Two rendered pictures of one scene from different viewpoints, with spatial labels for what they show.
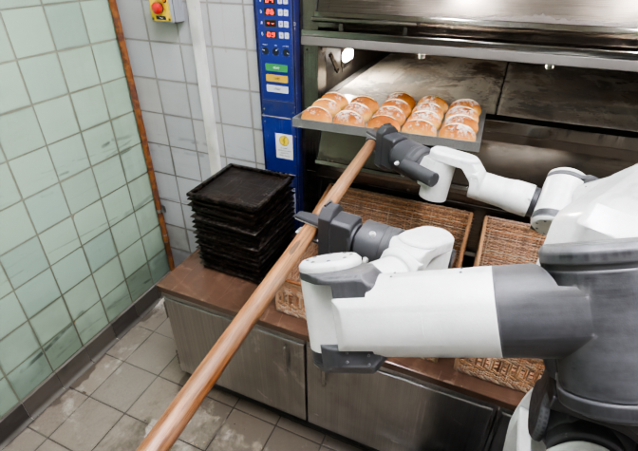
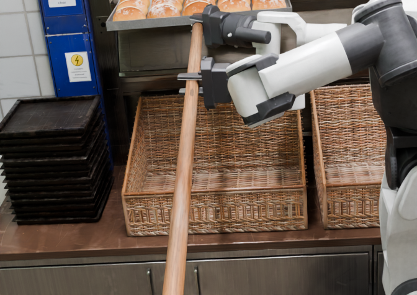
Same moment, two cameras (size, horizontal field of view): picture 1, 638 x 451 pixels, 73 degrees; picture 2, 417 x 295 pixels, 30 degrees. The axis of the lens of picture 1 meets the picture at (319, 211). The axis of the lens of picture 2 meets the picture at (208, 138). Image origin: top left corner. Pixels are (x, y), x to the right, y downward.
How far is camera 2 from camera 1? 109 cm
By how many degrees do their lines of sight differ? 17
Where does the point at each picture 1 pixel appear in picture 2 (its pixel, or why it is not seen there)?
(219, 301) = (59, 246)
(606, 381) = (394, 58)
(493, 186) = (315, 31)
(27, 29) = not seen: outside the picture
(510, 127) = not seen: outside the picture
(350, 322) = (273, 77)
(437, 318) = (316, 58)
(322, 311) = (251, 87)
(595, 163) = not seen: hidden behind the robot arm
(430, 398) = (311, 267)
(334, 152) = (138, 60)
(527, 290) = (352, 31)
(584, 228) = not seen: hidden behind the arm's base
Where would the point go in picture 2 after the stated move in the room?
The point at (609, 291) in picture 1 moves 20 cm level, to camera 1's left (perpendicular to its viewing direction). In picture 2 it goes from (384, 19) to (286, 39)
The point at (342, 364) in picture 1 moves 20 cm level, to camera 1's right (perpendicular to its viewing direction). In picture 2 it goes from (272, 107) to (365, 86)
